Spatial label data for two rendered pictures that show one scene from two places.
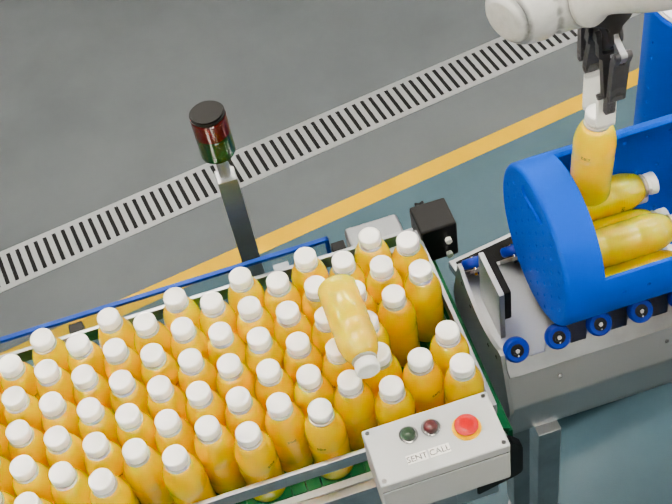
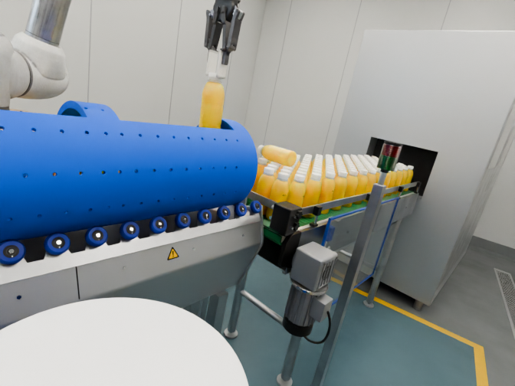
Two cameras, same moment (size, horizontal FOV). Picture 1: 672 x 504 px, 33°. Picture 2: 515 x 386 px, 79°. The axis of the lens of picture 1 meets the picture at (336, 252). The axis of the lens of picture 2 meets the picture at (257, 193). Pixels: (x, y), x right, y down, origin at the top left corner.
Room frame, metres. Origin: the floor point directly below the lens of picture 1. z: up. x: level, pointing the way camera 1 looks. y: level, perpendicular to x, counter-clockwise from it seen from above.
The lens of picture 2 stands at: (1.98, -0.95, 1.31)
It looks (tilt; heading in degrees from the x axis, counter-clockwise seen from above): 16 degrees down; 136
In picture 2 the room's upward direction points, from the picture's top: 11 degrees clockwise
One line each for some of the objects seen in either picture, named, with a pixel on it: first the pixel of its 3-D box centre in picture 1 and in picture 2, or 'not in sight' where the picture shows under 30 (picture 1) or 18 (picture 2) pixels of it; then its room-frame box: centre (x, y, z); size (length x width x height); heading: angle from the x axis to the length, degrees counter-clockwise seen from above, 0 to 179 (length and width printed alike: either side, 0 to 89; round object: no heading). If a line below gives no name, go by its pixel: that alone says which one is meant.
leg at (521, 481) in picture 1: (519, 442); (207, 359); (1.24, -0.31, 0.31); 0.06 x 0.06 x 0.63; 7
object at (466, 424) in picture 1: (466, 425); not in sight; (0.85, -0.14, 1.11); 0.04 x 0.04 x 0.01
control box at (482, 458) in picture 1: (436, 453); not in sight; (0.85, -0.09, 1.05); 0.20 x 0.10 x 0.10; 97
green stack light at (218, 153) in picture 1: (215, 142); (387, 162); (1.47, 0.17, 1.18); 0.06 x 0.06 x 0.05
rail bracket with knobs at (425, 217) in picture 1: (434, 234); (284, 218); (1.35, -0.19, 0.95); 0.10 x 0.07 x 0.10; 7
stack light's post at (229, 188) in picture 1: (276, 343); (341, 307); (1.47, 0.17, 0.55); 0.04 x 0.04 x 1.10; 7
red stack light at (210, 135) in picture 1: (210, 124); (391, 150); (1.47, 0.17, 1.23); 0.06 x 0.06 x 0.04
